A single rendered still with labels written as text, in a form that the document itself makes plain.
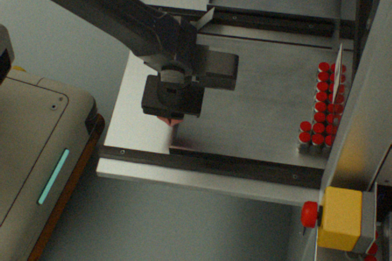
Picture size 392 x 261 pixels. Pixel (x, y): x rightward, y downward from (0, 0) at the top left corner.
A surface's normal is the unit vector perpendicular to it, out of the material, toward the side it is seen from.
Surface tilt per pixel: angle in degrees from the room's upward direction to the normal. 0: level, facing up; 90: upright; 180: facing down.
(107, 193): 0
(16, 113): 0
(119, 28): 104
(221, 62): 19
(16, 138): 0
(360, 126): 90
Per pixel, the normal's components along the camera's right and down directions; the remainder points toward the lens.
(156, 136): -0.04, -0.52
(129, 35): -0.08, 0.95
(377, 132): -0.18, 0.84
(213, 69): 0.11, -0.25
